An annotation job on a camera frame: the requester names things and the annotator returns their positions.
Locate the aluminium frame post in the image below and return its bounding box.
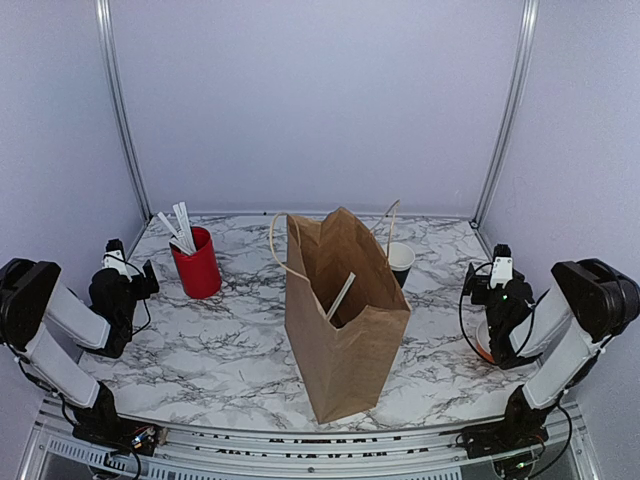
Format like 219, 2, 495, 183
472, 0, 540, 229
95, 0, 152, 224

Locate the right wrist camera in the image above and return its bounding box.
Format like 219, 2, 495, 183
489, 244, 513, 289

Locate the right aluminium frame post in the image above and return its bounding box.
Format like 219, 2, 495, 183
472, 0, 540, 229

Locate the red cylindrical holder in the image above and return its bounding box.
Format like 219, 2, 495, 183
170, 226, 222, 299

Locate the white straw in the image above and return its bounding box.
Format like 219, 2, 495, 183
173, 202, 197, 253
326, 272, 356, 321
157, 212, 194, 255

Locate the orange white bowl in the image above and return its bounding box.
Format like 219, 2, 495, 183
475, 320, 494, 363

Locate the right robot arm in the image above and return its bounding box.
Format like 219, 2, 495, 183
461, 254, 639, 458

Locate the left aluminium frame post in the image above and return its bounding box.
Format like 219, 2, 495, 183
95, 0, 152, 224

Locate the front aluminium rail base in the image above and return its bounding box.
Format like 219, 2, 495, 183
17, 398, 603, 479

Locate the brown paper bag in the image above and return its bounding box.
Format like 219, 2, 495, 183
276, 207, 411, 424

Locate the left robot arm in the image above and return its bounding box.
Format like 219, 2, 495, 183
1, 258, 162, 456

